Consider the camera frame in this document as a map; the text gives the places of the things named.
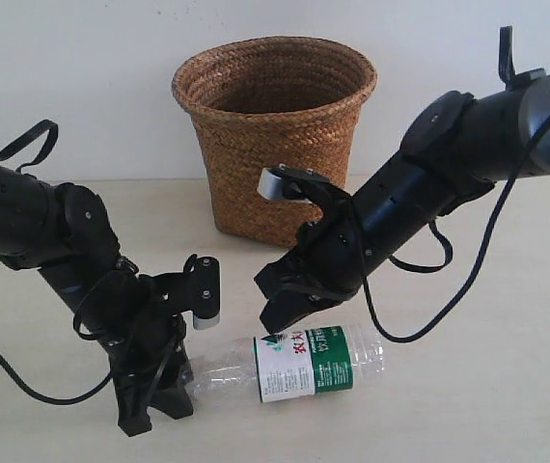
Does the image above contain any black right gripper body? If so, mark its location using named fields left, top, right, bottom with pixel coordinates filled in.
left=285, top=211, right=381, bottom=302

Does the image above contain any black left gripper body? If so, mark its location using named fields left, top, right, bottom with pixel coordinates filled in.
left=74, top=269, right=187, bottom=381

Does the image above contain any clear plastic bottle green label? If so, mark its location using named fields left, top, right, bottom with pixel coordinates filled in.
left=184, top=324, right=384, bottom=408

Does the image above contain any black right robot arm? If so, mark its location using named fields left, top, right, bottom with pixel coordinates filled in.
left=255, top=73, right=550, bottom=334

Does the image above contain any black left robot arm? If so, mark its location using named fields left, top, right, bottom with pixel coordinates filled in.
left=0, top=163, right=194, bottom=436

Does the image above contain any brown woven straw basket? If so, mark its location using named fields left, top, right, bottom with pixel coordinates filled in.
left=171, top=36, right=378, bottom=247

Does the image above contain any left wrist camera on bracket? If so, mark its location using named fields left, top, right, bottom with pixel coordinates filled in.
left=154, top=254, right=221, bottom=331

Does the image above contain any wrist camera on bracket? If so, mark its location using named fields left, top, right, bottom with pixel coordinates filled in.
left=154, top=254, right=221, bottom=331
left=258, top=163, right=348, bottom=228

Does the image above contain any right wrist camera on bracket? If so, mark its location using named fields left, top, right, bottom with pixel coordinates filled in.
left=258, top=163, right=348, bottom=228

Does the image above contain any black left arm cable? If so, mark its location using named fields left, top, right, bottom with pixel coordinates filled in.
left=0, top=306, right=117, bottom=404

